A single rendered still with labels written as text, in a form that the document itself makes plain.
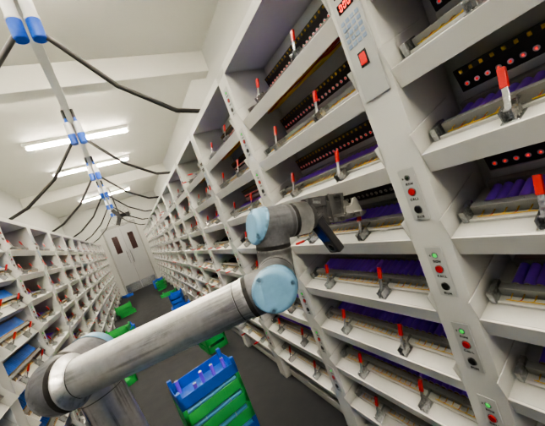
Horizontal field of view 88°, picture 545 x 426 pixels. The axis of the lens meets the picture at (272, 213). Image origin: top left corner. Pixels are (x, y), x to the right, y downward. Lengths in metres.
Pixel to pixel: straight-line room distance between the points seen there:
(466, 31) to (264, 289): 0.57
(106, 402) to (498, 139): 1.04
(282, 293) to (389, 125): 0.44
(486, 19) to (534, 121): 0.18
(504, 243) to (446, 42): 0.38
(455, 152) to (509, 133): 0.09
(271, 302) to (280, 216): 0.22
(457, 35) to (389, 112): 0.18
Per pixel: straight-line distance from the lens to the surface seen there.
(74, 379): 0.78
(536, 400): 0.90
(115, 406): 0.97
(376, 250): 0.88
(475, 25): 0.65
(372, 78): 0.74
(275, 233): 0.69
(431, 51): 0.68
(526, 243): 0.68
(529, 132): 0.62
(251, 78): 1.40
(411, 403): 1.21
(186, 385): 1.78
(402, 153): 0.72
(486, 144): 0.64
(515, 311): 0.80
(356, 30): 0.77
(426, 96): 0.78
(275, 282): 0.57
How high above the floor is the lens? 1.14
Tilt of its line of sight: 2 degrees down
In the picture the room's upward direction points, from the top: 21 degrees counter-clockwise
